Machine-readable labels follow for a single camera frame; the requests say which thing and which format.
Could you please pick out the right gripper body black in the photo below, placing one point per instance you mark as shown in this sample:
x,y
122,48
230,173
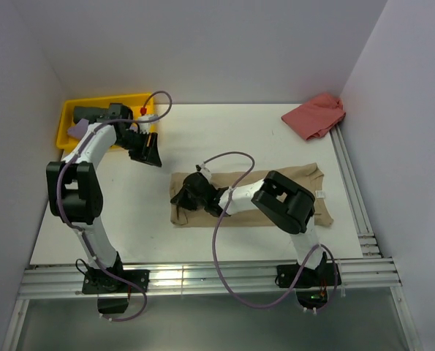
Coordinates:
x,y
187,201

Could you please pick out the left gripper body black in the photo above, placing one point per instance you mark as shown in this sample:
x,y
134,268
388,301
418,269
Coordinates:
x,y
137,145

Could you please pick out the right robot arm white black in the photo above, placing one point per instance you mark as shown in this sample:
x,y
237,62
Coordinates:
x,y
285,203

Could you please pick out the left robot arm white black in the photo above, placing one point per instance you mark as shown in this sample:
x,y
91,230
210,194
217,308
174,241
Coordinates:
x,y
74,192

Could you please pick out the yellow plastic bin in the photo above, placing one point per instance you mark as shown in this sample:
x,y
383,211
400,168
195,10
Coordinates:
x,y
67,143

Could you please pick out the dark green rolled shirt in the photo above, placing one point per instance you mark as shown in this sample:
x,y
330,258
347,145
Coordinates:
x,y
91,114

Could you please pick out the lavender folded shirt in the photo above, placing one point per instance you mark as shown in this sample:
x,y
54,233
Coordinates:
x,y
79,130

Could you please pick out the pink t shirt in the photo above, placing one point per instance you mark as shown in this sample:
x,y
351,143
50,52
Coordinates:
x,y
315,118

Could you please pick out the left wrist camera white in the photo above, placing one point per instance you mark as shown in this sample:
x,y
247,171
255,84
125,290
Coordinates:
x,y
147,123

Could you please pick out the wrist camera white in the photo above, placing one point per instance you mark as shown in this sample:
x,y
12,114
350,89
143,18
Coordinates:
x,y
147,123
204,171

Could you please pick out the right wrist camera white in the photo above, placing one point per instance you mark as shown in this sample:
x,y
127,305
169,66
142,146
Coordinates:
x,y
204,171

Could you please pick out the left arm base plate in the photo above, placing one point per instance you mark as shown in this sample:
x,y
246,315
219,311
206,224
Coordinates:
x,y
113,296

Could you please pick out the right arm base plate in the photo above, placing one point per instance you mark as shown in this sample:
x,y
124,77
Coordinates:
x,y
309,278

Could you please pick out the aluminium front rail frame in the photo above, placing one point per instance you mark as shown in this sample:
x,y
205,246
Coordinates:
x,y
42,282

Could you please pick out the aluminium right side rail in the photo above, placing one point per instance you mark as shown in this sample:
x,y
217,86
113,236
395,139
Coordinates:
x,y
366,236

